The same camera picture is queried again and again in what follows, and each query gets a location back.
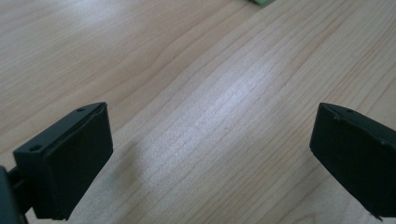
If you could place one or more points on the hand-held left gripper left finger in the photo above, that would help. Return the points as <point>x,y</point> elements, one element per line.
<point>71,161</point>

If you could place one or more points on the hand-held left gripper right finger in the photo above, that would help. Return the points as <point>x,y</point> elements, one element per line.
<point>355,155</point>

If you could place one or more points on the green cloth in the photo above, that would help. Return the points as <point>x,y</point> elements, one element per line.
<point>263,1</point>

